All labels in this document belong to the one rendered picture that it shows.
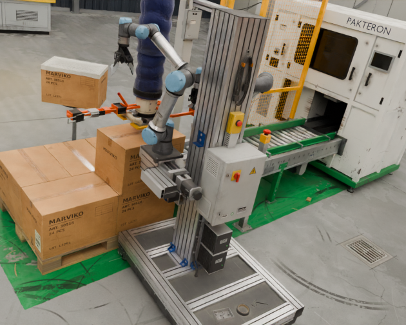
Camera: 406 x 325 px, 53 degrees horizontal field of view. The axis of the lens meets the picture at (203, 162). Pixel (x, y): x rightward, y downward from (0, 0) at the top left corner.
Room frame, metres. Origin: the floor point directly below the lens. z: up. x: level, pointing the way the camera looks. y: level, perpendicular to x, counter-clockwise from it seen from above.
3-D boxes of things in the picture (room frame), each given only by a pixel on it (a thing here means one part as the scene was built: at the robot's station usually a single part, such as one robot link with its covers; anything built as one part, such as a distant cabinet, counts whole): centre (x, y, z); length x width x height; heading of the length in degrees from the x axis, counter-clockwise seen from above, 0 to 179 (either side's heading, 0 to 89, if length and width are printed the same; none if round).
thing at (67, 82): (4.20, 1.53, 0.82); 0.60 x 0.40 x 0.40; 94
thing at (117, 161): (2.98, 0.53, 0.74); 0.60 x 0.40 x 0.40; 139
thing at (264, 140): (3.30, -0.50, 0.50); 0.07 x 0.07 x 1.00; 46
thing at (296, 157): (3.85, -0.79, 0.50); 2.31 x 0.05 x 0.19; 136
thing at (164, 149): (2.54, 0.30, 1.09); 0.15 x 0.15 x 0.10
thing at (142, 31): (2.51, 0.53, 1.82); 0.11 x 0.11 x 0.08; 66
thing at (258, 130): (4.52, -0.62, 0.60); 1.60 x 0.10 x 0.09; 136
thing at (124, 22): (2.53, 0.62, 1.82); 0.09 x 0.08 x 0.11; 66
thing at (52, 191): (2.97, 0.95, 0.34); 1.20 x 1.00 x 0.40; 136
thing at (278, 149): (4.14, -1.00, 0.60); 1.60 x 0.10 x 0.09; 136
